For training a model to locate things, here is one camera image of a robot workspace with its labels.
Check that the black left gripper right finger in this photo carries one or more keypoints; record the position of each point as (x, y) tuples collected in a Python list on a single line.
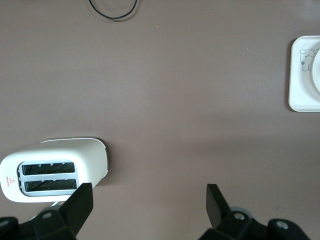
[(217, 215)]

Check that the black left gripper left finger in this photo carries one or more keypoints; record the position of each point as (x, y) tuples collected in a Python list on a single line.
[(75, 215)]

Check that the round cream plate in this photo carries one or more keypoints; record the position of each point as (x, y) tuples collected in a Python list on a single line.
[(317, 72)]

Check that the cream rabbit print tray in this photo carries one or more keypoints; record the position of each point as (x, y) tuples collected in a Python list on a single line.
[(300, 95)]

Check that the cream two-slot toaster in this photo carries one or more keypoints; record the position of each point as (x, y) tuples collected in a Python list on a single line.
[(90, 160)]

